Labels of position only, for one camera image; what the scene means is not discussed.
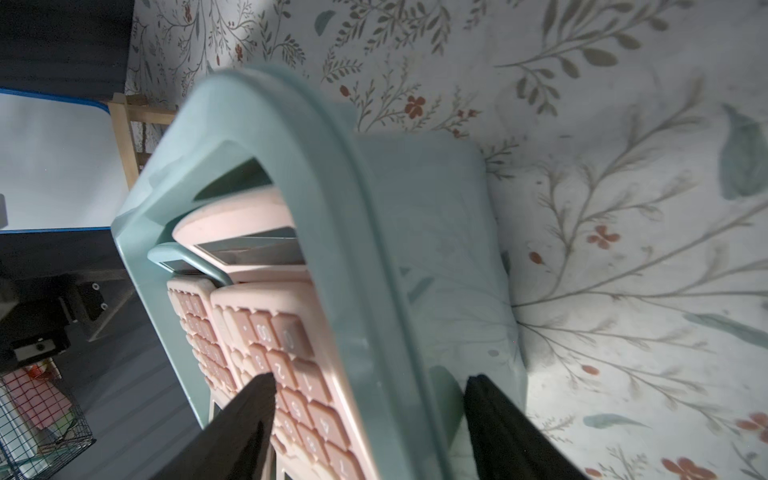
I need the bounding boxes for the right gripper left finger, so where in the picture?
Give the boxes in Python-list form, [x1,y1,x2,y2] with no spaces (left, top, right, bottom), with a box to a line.
[154,373,276,479]

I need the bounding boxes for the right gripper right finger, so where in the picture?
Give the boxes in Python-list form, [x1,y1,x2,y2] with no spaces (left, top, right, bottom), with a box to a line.
[464,375,585,480]

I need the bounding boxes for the small pink calculator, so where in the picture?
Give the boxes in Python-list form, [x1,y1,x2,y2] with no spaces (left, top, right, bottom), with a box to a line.
[172,186,311,284]

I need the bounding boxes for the mint green storage box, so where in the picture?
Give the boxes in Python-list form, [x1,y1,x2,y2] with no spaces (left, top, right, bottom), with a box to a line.
[112,65,527,479]

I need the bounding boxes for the blue framed whiteboard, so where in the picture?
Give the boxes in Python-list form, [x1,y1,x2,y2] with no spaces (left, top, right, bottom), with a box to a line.
[1,89,128,234]

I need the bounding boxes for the black wire wall basket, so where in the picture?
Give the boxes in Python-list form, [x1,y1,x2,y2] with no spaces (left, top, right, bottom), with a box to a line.
[1,359,95,479]

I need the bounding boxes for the teal calculator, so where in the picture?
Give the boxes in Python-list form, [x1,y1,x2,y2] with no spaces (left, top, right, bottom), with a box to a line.
[147,242,234,286]

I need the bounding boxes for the pink calculator back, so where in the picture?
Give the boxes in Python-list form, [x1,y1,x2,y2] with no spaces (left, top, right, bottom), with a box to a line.
[167,276,241,409]

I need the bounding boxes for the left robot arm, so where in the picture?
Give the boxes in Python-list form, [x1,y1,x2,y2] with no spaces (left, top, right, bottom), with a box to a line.
[1,229,135,375]

